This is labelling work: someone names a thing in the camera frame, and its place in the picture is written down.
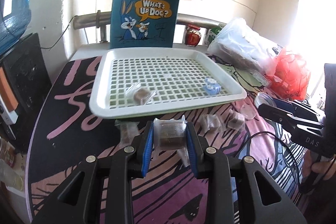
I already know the black speaker cabinet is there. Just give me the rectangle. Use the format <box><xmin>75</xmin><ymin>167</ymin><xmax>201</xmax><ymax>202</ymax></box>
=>
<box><xmin>1</xmin><ymin>33</ymin><xmax>51</xmax><ymax>153</ymax></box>

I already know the teal Bugs Bunny tote bag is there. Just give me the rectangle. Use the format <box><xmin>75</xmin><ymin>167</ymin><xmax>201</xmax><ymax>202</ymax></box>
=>
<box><xmin>110</xmin><ymin>0</ymin><xmax>179</xmax><ymax>49</ymax></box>

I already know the blue water jug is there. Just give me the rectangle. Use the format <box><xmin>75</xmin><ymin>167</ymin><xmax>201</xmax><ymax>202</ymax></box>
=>
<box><xmin>1</xmin><ymin>0</ymin><xmax>31</xmax><ymax>53</ymax></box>

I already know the black cable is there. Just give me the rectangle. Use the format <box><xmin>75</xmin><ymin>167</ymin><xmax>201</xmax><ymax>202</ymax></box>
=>
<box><xmin>236</xmin><ymin>130</ymin><xmax>301</xmax><ymax>188</ymax></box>

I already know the red lidded jar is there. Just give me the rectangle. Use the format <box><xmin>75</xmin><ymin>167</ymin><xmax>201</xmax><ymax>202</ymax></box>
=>
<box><xmin>184</xmin><ymin>24</ymin><xmax>201</xmax><ymax>47</ymax></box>

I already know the white perforated plastic tray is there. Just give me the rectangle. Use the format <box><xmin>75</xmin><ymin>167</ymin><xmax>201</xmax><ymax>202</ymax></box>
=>
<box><xmin>89</xmin><ymin>48</ymin><xmax>247</xmax><ymax>119</ymax></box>

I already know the brown cube packet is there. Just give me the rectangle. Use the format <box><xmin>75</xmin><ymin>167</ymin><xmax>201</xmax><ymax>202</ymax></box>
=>
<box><xmin>125</xmin><ymin>82</ymin><xmax>157</xmax><ymax>105</ymax></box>
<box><xmin>199</xmin><ymin>114</ymin><xmax>223</xmax><ymax>133</ymax></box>
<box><xmin>153</xmin><ymin>115</ymin><xmax>190</xmax><ymax>167</ymax></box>
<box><xmin>114</xmin><ymin>120</ymin><xmax>139</xmax><ymax>147</ymax></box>
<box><xmin>227</xmin><ymin>110</ymin><xmax>245</xmax><ymax>131</ymax></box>

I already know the metal bed rail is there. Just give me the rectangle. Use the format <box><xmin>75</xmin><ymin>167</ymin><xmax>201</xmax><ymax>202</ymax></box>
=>
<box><xmin>72</xmin><ymin>9</ymin><xmax>227</xmax><ymax>44</ymax></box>

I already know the green white box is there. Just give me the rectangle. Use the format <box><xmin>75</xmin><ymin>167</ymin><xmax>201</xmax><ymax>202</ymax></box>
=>
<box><xmin>207</xmin><ymin>25</ymin><xmax>225</xmax><ymax>45</ymax></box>

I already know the white power adapter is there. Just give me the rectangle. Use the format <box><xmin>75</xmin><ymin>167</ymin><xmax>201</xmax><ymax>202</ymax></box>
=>
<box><xmin>0</xmin><ymin>97</ymin><xmax>18</xmax><ymax>125</ymax></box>

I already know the clear plastic bag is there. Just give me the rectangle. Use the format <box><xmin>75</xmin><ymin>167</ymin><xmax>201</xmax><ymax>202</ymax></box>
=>
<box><xmin>207</xmin><ymin>18</ymin><xmax>277</xmax><ymax>76</ymax></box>

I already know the clear round dish lid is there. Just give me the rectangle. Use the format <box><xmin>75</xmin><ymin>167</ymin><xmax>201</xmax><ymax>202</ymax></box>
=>
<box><xmin>240</xmin><ymin>104</ymin><xmax>257</xmax><ymax>121</ymax></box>

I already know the blue flower clip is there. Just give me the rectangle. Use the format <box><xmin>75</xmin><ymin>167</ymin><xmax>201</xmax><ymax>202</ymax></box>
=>
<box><xmin>203</xmin><ymin>77</ymin><xmax>221</xmax><ymax>96</ymax></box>

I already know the person's right hand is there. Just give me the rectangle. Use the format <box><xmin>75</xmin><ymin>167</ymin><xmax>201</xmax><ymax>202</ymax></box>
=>
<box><xmin>311</xmin><ymin>159</ymin><xmax>335</xmax><ymax>180</ymax></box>

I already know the red plastic bag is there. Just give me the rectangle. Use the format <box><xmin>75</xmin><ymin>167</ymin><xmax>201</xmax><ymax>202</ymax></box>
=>
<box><xmin>266</xmin><ymin>49</ymin><xmax>311</xmax><ymax>101</ymax></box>

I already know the colourful cartoon blanket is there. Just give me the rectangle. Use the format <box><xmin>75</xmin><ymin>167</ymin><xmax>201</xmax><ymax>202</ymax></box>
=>
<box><xmin>25</xmin><ymin>56</ymin><xmax>309</xmax><ymax>223</ymax></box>

